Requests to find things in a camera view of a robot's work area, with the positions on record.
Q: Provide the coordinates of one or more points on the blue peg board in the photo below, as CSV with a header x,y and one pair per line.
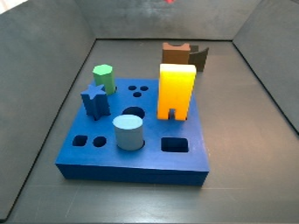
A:
x,y
173,157

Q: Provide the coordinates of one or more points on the light blue cylinder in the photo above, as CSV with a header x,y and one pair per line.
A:
x,y
129,130

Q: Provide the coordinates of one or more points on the yellow arch block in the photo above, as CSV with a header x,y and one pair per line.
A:
x,y
176,90

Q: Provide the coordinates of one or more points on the dark blue star block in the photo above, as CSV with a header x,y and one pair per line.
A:
x,y
95,101

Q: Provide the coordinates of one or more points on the green hexagonal peg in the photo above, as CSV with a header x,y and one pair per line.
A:
x,y
105,77

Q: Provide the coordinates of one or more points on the brown arch block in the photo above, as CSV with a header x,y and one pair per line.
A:
x,y
176,54

